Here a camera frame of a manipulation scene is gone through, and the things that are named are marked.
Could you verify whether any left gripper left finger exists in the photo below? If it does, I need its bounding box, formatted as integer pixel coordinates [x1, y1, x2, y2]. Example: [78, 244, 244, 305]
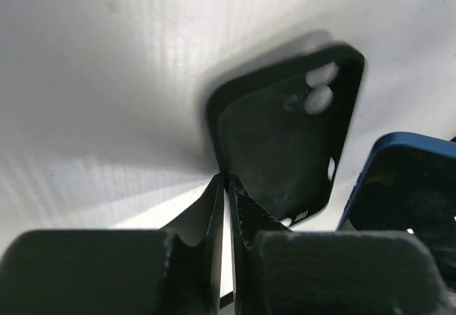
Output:
[1, 175, 224, 314]

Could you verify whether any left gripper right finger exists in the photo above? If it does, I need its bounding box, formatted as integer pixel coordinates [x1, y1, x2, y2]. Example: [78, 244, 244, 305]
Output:
[227, 175, 452, 314]

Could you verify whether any black phone case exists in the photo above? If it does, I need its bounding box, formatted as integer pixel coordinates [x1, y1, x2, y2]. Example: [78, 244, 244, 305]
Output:
[206, 43, 365, 224]

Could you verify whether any blue smartphone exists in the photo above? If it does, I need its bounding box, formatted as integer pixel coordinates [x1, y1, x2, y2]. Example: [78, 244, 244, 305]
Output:
[337, 132, 455, 286]

